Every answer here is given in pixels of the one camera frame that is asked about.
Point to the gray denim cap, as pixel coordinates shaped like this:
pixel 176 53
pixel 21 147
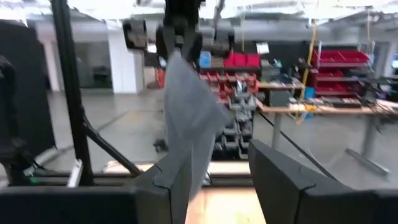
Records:
pixel 189 109

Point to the rack of small parts bins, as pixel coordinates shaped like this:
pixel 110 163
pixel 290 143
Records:
pixel 236 93

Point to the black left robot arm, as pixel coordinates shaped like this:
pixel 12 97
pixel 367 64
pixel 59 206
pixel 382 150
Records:
pixel 15 140

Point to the shelf with red bins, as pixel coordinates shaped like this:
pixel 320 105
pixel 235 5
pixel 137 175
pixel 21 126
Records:
pixel 342 71

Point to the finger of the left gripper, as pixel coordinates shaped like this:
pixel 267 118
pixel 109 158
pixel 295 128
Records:
pixel 193 45
pixel 166 42

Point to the black aluminium table frame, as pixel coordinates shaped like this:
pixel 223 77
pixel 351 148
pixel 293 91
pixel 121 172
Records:
pixel 70 93

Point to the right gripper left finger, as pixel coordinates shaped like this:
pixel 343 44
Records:
pixel 93 205

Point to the large black panel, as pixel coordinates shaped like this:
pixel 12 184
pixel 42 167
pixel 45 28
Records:
pixel 37 77

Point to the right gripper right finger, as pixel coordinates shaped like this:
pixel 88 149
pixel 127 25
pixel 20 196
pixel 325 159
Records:
pixel 311 205

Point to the wooden top workbench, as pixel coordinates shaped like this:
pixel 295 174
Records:
pixel 326 109

